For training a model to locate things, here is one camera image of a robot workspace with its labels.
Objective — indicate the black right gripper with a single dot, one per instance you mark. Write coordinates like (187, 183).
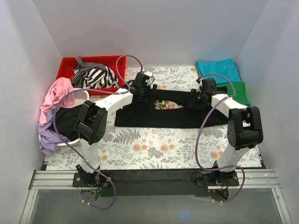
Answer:
(195, 100)

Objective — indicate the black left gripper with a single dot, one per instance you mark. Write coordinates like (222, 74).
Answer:
(142, 94)

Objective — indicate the black floral print t shirt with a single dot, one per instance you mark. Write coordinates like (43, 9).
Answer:
(142, 112)

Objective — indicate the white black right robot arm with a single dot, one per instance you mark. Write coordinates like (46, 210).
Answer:
(244, 130)

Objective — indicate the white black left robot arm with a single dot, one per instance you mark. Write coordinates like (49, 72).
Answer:
(92, 119)

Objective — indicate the folded green t shirt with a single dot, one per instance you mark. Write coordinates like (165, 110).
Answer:
(240, 95)

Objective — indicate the folded blue t shirt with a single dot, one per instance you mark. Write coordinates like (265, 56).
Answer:
(226, 68)

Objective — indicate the black white striped shirt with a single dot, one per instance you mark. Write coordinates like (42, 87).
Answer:
(89, 75)

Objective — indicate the white plastic laundry basket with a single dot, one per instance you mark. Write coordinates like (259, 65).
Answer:
(79, 98)

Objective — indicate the red plastic bin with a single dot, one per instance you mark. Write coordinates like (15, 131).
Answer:
(116, 63)

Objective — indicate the pink shirt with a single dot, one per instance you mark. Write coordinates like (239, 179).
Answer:
(56, 92)

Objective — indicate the black shirt in basket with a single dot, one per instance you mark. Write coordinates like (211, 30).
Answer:
(65, 122)

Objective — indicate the lavender shirt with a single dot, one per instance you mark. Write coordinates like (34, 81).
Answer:
(49, 139)

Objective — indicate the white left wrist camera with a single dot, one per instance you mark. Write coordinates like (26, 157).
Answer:
(150, 75)

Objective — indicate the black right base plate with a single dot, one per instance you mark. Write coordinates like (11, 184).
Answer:
(216, 178)

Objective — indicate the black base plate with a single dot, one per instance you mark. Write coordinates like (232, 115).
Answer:
(216, 178)
(90, 180)

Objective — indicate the aluminium frame rail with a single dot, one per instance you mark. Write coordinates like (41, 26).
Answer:
(254, 178)

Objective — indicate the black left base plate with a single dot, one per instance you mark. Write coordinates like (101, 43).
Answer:
(90, 180)

